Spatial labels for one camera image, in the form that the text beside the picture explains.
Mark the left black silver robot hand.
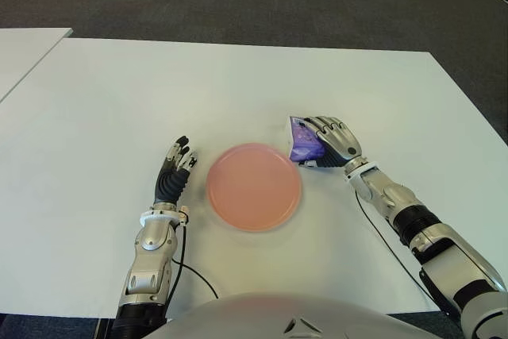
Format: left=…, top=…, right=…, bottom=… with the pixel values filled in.
left=153, top=135, right=198, bottom=206

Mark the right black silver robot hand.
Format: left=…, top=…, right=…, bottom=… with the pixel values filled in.
left=297, top=115, right=363, bottom=170

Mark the purple tissue paper pack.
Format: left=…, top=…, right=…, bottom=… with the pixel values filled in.
left=287, top=115, right=329, bottom=164

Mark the pink round plate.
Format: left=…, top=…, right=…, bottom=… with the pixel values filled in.
left=206, top=142, right=303, bottom=233

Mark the metal table leg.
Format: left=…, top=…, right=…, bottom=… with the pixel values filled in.
left=94, top=317, right=114, bottom=339

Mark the silver robot torso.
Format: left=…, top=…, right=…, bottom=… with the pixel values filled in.
left=138, top=292, right=471, bottom=339

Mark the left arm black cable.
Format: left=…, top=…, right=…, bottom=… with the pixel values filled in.
left=169, top=223, right=220, bottom=300

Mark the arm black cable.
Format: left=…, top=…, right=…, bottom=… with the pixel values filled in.
left=354, top=191, right=442, bottom=310
left=169, top=223, right=220, bottom=300

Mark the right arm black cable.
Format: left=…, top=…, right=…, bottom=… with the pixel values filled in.
left=354, top=191, right=442, bottom=310

